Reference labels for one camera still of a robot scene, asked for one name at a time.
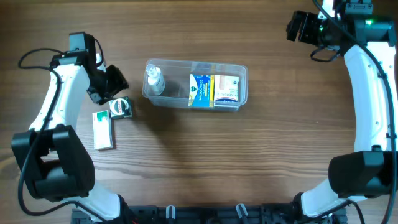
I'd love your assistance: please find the dark green round-logo box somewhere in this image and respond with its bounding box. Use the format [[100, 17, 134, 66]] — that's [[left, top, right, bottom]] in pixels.
[[109, 96, 132, 119]]

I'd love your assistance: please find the white sanitizer bottle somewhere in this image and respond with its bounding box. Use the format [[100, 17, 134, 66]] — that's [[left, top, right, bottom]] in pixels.
[[146, 64, 165, 95]]

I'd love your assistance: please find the blue yellow VapoDrops box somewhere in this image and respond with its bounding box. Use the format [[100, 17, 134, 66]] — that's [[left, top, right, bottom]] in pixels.
[[188, 74, 215, 108]]

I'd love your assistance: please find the white Hansaplast plaster box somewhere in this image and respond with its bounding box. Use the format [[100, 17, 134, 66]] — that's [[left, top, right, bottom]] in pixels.
[[214, 75, 239, 108]]

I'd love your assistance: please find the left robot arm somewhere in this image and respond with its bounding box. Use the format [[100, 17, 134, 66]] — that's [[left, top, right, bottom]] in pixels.
[[11, 49, 135, 223]]

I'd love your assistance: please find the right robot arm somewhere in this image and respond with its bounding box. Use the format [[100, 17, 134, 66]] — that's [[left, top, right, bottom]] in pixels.
[[286, 3, 397, 221]]

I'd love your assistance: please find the clear plastic container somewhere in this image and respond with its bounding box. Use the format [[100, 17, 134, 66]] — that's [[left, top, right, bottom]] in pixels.
[[142, 59, 248, 111]]

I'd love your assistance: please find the white green flat box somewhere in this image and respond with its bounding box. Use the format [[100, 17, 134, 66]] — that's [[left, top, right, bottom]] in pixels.
[[92, 110, 113, 151]]

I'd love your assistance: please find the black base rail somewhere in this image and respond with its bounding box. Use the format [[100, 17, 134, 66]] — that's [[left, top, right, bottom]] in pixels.
[[70, 203, 348, 224]]

